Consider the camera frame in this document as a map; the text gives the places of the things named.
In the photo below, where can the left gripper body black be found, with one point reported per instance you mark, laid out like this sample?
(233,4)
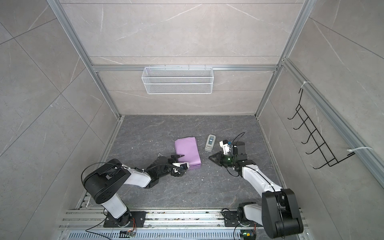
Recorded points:
(174,173)

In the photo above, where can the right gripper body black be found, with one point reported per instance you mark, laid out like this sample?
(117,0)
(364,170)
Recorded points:
(229,160)

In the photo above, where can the pink wrapping paper sheet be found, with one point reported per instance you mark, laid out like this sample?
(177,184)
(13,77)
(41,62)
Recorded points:
(188,147)

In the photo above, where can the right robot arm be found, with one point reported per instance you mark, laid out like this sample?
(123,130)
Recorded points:
(279,212)

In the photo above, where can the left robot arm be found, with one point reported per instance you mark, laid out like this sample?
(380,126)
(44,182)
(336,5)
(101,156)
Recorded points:
(104,182)

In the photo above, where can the white tape dispenser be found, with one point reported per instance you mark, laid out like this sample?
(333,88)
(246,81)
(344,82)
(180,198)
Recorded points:
(210,143)

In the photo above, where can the green connector board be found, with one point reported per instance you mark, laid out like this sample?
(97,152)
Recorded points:
(248,235)

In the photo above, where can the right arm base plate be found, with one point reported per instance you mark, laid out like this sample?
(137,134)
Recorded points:
(232,219)

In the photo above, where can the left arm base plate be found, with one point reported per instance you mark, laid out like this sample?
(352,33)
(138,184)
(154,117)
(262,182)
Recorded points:
(127,220)

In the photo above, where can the white wire mesh basket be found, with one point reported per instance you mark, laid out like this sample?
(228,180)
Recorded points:
(178,80)

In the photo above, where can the black wire hook rack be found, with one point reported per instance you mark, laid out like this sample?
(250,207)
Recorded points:
(315,136)

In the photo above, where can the aluminium rail base frame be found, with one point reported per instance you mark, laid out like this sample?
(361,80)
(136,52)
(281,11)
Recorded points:
(162,224)

